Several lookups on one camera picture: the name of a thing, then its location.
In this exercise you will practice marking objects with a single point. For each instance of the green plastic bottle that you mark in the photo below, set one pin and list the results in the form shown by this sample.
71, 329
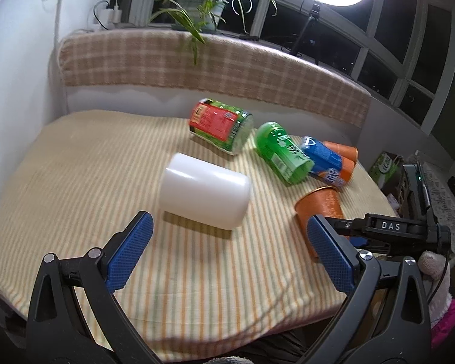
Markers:
281, 153

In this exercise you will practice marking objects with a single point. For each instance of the white plastic cup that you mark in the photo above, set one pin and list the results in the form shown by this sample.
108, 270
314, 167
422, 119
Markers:
204, 192

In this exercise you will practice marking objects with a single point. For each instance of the black light tripod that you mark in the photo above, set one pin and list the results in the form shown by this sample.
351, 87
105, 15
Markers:
313, 18

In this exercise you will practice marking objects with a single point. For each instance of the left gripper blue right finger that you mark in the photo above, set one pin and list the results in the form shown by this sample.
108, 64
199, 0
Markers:
384, 317

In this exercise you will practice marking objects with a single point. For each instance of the grapefruit label clear bottle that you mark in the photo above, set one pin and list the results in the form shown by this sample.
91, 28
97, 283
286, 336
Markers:
222, 125

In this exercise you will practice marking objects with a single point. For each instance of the brown plaid blanket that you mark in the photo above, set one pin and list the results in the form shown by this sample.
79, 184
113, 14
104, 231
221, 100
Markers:
222, 65

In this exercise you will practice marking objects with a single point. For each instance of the green white paper bag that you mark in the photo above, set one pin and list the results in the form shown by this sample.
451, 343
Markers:
385, 166

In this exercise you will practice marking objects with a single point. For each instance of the plain orange paper cup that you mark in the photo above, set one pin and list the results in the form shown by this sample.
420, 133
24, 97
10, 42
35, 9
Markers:
348, 152

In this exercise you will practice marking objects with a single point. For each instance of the white power strip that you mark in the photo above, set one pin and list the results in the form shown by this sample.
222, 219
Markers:
107, 18

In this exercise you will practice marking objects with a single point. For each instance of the orange patterned paper cup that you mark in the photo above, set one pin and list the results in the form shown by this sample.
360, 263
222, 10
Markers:
324, 201

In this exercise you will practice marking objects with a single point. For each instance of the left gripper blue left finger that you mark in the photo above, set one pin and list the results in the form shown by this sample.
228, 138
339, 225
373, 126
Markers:
74, 316

